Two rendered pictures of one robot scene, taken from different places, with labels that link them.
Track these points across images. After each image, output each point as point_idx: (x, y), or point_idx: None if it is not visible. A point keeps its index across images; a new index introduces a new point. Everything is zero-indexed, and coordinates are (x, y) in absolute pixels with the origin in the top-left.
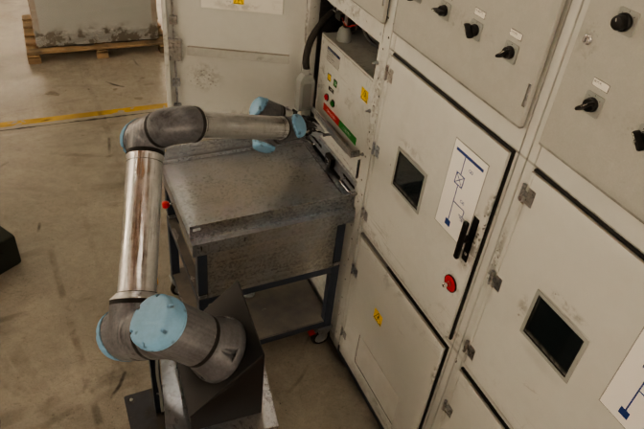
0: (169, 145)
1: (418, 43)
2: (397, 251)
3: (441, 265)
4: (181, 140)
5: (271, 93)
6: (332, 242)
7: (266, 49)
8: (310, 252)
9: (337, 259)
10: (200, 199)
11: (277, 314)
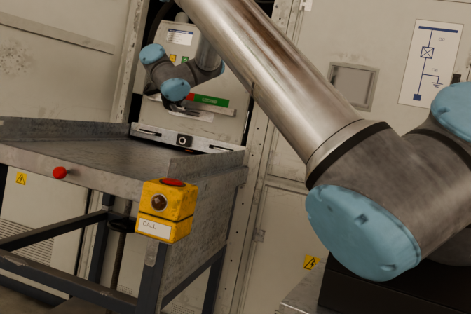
0: None
1: None
2: None
3: None
4: None
5: (90, 87)
6: (230, 210)
7: (92, 34)
8: (221, 222)
9: (228, 235)
10: (108, 162)
11: None
